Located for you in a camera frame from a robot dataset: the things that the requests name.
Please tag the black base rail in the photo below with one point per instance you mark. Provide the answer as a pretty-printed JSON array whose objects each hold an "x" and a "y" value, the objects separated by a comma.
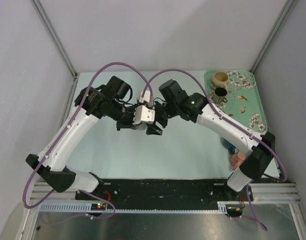
[{"x": 166, "y": 193}]

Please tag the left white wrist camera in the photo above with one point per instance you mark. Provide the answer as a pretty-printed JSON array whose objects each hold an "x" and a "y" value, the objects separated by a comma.
[{"x": 143, "y": 115}]

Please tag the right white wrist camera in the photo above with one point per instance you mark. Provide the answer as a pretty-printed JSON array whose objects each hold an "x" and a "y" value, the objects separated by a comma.
[{"x": 145, "y": 98}]

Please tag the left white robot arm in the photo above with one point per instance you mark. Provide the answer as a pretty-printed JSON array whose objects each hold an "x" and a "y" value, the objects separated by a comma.
[{"x": 89, "y": 107}]

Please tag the salmon pink mug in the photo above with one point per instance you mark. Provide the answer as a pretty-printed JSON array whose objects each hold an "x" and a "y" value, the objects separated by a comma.
[{"x": 237, "y": 159}]

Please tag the left aluminium frame post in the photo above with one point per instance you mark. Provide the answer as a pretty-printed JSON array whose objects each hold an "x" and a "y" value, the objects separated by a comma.
[{"x": 42, "y": 14}]

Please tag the aluminium frame post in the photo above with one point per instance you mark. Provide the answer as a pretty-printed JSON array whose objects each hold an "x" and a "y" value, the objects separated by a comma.
[
  {"x": 42, "y": 14},
  {"x": 277, "y": 26}
]

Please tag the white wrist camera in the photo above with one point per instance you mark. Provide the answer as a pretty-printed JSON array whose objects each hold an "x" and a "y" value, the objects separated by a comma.
[
  {"x": 145, "y": 98},
  {"x": 143, "y": 115}
]

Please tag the aluminium base profile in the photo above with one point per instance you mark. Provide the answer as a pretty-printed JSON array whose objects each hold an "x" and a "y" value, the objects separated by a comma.
[{"x": 275, "y": 192}]

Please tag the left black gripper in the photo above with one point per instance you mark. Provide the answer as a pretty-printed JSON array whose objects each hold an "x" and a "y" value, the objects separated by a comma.
[{"x": 129, "y": 124}]

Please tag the blue mug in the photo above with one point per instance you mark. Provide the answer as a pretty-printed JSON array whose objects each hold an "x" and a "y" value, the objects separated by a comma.
[{"x": 229, "y": 146}]

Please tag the black striped mug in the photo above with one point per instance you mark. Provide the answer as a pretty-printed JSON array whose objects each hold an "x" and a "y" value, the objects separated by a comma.
[{"x": 219, "y": 95}]

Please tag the green floral tray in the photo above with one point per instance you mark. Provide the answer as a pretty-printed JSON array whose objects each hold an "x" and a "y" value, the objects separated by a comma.
[{"x": 243, "y": 101}]

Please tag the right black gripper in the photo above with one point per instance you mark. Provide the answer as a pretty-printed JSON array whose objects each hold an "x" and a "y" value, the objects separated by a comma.
[{"x": 153, "y": 129}]

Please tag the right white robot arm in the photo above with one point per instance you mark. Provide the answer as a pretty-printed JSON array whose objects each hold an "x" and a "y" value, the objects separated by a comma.
[{"x": 258, "y": 148}]

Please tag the beige wooden mug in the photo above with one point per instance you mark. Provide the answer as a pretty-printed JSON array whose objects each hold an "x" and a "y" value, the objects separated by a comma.
[{"x": 220, "y": 80}]

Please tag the grey mug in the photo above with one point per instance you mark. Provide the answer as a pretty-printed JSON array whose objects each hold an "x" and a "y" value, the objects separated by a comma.
[{"x": 142, "y": 127}]

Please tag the right aluminium frame post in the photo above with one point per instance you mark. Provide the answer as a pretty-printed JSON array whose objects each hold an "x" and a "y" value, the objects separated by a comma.
[{"x": 277, "y": 26}]

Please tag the slotted cable duct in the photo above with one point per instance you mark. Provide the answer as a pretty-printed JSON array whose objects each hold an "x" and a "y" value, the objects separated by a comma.
[{"x": 91, "y": 207}]

